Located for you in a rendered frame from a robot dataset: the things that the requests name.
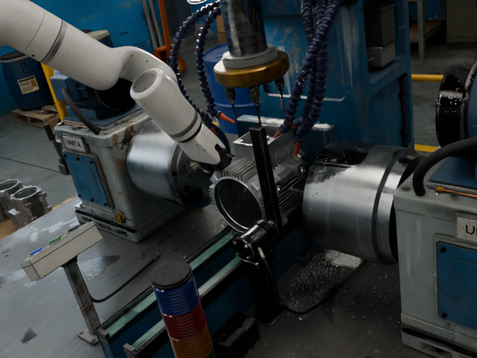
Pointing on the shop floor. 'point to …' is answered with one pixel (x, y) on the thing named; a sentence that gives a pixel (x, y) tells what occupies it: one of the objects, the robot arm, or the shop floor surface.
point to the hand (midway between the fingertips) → (221, 165)
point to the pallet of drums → (35, 84)
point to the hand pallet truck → (167, 43)
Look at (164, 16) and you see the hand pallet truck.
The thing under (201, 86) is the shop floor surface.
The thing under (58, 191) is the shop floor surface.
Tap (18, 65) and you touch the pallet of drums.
